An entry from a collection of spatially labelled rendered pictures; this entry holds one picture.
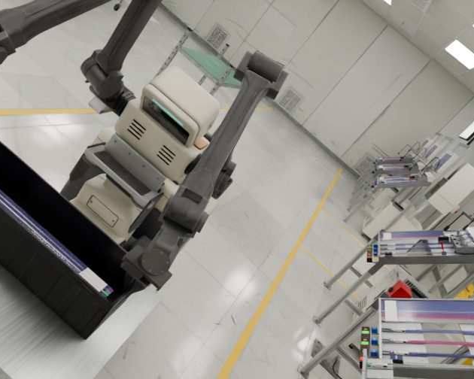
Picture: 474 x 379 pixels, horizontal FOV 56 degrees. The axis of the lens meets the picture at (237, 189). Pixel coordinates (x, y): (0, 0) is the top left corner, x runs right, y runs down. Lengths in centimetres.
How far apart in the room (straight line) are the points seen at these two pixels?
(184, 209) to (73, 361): 37
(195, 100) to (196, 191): 51
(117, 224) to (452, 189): 566
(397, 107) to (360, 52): 149
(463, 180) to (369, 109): 443
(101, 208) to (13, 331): 70
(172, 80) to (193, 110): 12
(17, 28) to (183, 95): 50
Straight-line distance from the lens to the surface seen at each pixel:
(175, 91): 135
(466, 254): 354
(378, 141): 1070
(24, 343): 96
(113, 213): 155
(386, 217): 675
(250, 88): 99
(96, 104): 152
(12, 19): 107
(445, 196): 674
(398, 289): 309
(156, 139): 142
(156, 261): 85
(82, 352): 100
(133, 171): 145
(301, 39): 1092
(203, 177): 89
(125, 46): 131
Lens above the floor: 152
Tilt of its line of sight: 19 degrees down
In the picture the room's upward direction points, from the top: 40 degrees clockwise
